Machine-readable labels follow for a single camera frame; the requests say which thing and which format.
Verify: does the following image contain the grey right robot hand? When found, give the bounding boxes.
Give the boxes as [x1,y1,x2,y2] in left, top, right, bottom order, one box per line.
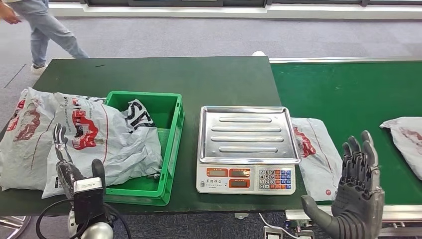
[301,130,386,232]

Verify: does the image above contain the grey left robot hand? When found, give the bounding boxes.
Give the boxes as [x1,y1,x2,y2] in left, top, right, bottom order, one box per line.
[52,122,107,200]

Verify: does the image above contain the person's hand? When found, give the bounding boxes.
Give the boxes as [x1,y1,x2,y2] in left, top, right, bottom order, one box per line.
[0,2,22,25]

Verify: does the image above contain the grey parcel bright red print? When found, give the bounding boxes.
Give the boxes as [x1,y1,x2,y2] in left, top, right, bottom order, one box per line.
[291,118,343,202]

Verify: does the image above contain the grey parcel black-red print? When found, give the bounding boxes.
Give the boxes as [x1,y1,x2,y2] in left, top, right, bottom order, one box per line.
[42,92,164,199]

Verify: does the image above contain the grey parcel faded red print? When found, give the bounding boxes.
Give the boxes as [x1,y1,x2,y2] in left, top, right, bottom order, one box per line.
[380,116,422,181]

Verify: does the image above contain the large grey red-print parcel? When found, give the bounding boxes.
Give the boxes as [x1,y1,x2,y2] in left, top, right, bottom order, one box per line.
[0,87,67,192]

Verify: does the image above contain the grey parcel black letters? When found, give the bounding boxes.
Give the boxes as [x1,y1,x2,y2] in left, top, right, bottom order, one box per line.
[82,95,107,104]

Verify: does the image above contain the green conveyor belt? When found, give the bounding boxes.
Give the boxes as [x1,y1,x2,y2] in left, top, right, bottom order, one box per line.
[269,56,422,232]

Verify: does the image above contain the person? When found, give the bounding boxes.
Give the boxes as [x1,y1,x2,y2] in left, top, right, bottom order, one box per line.
[0,0,90,77]

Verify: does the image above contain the chrome chair base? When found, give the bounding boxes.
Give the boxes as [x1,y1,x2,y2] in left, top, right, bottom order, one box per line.
[0,216,31,239]

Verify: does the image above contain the white floor socket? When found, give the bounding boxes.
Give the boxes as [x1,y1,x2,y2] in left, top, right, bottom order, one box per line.
[263,226,284,239]

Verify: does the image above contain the green plastic crate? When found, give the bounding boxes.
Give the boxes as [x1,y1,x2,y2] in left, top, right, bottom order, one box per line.
[102,91,185,207]

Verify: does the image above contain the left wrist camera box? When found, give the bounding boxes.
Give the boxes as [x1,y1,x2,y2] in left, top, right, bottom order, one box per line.
[72,177,106,225]

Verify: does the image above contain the white floor cable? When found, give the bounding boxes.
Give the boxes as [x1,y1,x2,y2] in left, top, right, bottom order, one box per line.
[258,214,299,239]

